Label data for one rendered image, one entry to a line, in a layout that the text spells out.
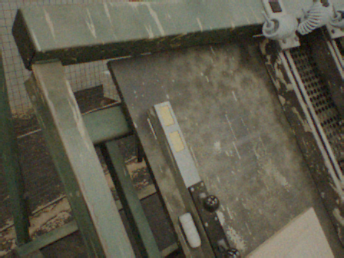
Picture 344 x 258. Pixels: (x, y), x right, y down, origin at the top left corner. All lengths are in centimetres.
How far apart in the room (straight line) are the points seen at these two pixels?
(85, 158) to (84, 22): 29
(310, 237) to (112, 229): 68
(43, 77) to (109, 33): 17
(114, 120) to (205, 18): 39
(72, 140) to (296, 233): 73
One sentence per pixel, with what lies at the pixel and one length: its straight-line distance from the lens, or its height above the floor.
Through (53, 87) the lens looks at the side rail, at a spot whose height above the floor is 175.
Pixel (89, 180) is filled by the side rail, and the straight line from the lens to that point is 71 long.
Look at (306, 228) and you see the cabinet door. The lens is 117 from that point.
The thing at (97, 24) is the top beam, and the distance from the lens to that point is 78.
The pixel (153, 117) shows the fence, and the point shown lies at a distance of 84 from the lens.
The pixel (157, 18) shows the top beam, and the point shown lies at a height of 187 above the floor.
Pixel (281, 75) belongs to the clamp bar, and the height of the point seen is 166.
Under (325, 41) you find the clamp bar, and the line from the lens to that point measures 150.
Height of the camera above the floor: 197
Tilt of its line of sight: 25 degrees down
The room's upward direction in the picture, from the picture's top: 1 degrees clockwise
